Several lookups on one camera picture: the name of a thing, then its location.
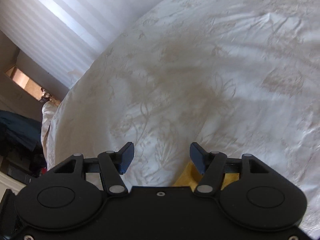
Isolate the yellow knit sweater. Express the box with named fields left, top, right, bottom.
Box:
left=172, top=161, right=240, bottom=188

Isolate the dark clothing pile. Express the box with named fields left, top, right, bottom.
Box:
left=0, top=110, right=48, bottom=178

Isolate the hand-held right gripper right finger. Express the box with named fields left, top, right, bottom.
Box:
left=189, top=142, right=270, bottom=197

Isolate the white curtain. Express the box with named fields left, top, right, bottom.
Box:
left=0, top=0, right=180, bottom=90

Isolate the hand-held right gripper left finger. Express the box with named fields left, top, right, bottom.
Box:
left=54, top=142, right=135, bottom=197

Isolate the white floral bedspread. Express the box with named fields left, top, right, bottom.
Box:
left=41, top=0, right=320, bottom=230

